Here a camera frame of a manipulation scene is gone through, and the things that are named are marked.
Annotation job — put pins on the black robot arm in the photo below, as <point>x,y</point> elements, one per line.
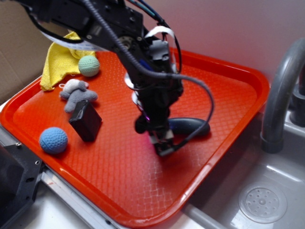
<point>111,25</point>

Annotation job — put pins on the grey plush toy keychain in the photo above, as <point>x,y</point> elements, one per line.
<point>75,91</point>

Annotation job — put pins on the yellow cloth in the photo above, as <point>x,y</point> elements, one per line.
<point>62,59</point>

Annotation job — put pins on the sink drain strainer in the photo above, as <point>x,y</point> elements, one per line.
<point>262,202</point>

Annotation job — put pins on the green dimpled ball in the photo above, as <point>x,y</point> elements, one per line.
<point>89,66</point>

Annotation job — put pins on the grey sink faucet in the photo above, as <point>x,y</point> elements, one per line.
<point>287,91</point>

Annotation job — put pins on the red plastic tray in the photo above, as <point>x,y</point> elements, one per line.
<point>119,172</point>

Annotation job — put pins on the brown cardboard box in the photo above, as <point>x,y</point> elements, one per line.
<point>23,50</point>

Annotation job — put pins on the dark brown plastic block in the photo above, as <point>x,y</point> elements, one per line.
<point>85,121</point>

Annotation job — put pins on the blue dimpled ball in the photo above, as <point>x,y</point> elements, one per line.
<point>53,140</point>

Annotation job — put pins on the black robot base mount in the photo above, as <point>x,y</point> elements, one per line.
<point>20,171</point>

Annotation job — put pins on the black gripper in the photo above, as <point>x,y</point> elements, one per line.
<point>154,104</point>

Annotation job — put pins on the dark plastic pickle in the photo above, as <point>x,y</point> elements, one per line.
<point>186,126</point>

